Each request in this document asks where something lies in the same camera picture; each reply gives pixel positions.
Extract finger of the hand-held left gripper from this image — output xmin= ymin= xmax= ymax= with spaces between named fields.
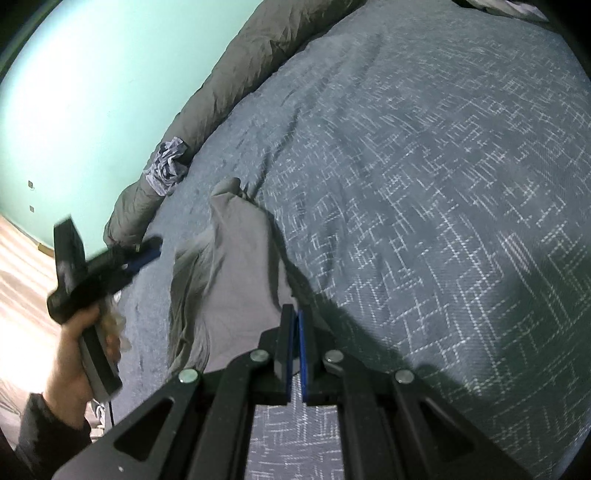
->
xmin=124 ymin=236 xmax=164 ymax=274

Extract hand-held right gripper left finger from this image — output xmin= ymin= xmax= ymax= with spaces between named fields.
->
xmin=51 ymin=305 xmax=296 ymax=480

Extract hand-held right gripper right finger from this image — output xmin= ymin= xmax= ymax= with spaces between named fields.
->
xmin=298 ymin=309 xmax=532 ymax=480

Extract grey pants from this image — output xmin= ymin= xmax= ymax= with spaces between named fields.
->
xmin=167 ymin=178 xmax=296 ymax=374

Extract person's left forearm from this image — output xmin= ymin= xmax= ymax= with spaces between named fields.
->
xmin=16 ymin=392 xmax=93 ymax=480

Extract person's left hand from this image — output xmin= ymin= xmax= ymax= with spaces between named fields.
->
xmin=44 ymin=305 xmax=123 ymax=430

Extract pink curtain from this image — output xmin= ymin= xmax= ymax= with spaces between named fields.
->
xmin=0 ymin=215 xmax=93 ymax=407

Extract blue-grey crumpled garment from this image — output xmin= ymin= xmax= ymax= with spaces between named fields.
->
xmin=144 ymin=137 xmax=190 ymax=197

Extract blue patterned bed sheet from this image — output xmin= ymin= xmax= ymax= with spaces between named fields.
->
xmin=106 ymin=0 xmax=591 ymax=480

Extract dark grey rolled duvet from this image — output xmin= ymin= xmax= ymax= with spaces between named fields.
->
xmin=102 ymin=0 xmax=370 ymax=250

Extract black white striped garment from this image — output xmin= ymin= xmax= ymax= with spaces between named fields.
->
xmin=464 ymin=0 xmax=550 ymax=20

